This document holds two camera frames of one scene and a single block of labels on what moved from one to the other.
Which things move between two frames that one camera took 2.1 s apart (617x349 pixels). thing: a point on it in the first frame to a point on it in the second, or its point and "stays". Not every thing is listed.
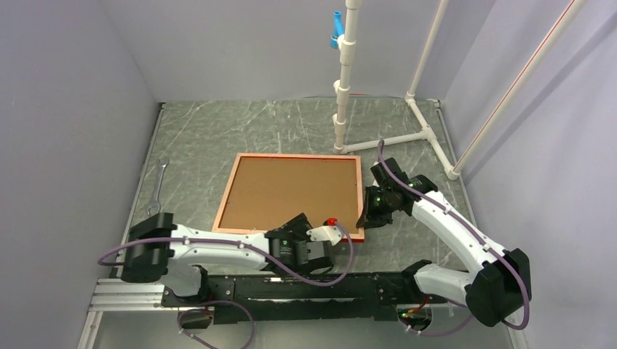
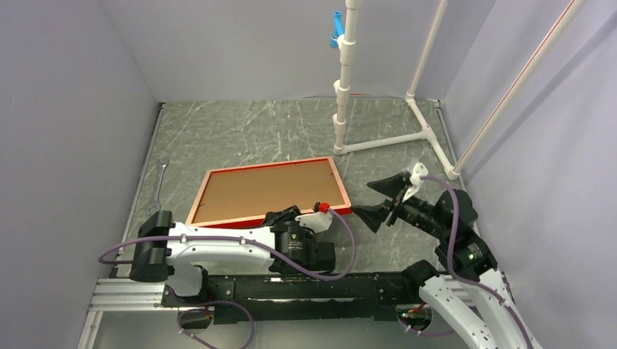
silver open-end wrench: (155, 203) stays
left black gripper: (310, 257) stays
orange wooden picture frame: (351, 235) to (246, 195)
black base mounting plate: (379, 296) stays
